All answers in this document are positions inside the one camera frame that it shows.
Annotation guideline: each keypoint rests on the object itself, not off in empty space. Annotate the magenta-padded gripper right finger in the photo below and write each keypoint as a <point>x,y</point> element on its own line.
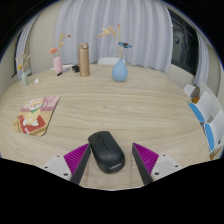
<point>146,160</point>

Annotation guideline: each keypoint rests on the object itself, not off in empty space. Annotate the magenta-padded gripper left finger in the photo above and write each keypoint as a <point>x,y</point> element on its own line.
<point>76,160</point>

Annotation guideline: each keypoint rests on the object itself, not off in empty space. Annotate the black computer mouse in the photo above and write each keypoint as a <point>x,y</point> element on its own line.
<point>106,153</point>

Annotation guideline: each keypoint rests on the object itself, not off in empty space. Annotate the cartoon printed mouse pad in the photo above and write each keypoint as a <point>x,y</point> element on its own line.
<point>35,115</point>

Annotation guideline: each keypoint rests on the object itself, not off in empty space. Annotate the white and blue chairs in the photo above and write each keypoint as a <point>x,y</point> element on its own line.
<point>208,113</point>

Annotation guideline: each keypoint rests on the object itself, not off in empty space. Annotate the dark marker pen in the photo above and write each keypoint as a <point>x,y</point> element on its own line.
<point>63,71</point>

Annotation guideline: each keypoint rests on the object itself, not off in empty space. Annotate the blue vase with dried flowers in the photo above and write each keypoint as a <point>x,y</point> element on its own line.
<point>119,72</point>

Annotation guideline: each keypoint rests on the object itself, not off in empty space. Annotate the green vase with dried flowers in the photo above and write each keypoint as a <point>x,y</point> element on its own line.
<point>25,79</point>

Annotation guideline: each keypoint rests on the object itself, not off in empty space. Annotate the pink vase with dried flowers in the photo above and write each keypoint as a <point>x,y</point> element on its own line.
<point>58,66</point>

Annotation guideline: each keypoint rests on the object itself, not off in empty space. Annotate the bronze metal drink bottle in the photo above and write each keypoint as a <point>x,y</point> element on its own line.
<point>84,61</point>

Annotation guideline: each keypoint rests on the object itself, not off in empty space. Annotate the narrow white curtain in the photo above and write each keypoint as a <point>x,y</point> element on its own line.
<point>22,46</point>
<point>202,63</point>

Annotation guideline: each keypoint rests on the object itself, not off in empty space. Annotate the dark window strip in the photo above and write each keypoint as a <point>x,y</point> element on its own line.
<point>15,65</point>

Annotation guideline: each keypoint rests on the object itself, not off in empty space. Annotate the dark framed window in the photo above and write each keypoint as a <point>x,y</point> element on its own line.
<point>185,46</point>

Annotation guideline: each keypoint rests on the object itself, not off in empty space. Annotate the wide white sheer curtain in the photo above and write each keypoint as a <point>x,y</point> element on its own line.
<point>143,33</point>

